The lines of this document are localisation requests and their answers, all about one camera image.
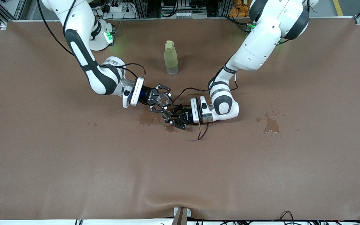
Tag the brown table mat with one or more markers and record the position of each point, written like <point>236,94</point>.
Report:
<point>180,175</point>

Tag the spilled liquid puddle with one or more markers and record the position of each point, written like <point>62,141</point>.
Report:
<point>147,120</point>
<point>272,125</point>
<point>170,128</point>

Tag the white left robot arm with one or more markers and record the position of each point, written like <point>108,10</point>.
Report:
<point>261,40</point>

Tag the small glass cup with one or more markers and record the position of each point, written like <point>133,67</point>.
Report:
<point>166,115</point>

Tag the metal table edge bracket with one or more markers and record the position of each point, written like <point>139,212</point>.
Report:
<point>181,217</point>

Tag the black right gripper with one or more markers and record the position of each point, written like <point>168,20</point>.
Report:
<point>145,96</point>

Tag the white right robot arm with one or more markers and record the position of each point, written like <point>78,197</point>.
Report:
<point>83,56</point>

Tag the pale green shaker bottle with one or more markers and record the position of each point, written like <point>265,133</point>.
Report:
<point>170,56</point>

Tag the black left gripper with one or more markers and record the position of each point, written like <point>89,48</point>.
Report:
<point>186,116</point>

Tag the white power strip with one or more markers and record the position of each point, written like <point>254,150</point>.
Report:
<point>184,14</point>
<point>117,8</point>

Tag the crate of orange bread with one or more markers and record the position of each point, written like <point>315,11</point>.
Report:
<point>237,11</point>

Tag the clear glass beaker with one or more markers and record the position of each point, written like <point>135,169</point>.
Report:
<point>163,100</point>

